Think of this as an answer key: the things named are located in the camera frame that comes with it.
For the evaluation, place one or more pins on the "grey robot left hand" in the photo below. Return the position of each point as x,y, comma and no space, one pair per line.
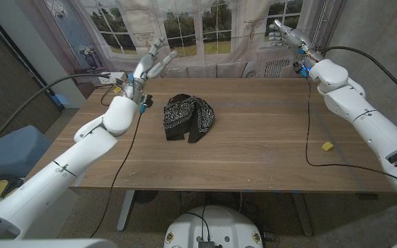
145,69

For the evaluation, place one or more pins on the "white power strip box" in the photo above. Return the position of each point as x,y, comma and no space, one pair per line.
110,78

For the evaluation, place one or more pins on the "black pedal with yellow pads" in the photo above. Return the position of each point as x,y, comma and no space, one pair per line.
2,187

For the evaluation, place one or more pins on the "blue chair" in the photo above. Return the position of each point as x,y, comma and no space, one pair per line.
12,151

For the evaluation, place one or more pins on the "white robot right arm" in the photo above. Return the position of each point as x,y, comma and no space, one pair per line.
367,124

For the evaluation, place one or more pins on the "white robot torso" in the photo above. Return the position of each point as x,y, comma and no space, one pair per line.
219,227

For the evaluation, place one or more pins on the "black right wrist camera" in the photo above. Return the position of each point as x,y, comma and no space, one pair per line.
298,67

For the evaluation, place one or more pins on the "black floor fan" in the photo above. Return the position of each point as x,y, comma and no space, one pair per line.
147,196

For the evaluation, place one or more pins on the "small yellow block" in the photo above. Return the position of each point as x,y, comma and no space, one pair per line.
327,146

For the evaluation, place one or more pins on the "grey table leg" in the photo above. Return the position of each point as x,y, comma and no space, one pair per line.
125,210
302,213

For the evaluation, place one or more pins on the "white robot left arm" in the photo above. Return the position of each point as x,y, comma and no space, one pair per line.
64,165

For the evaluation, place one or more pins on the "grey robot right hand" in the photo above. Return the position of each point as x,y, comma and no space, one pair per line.
293,38

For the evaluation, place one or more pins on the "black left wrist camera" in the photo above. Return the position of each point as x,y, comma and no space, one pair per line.
147,100

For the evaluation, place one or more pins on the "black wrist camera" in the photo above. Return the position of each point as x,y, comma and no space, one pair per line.
298,67
147,100

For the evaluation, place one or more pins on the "black paisley bandana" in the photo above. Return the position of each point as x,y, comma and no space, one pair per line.
188,117

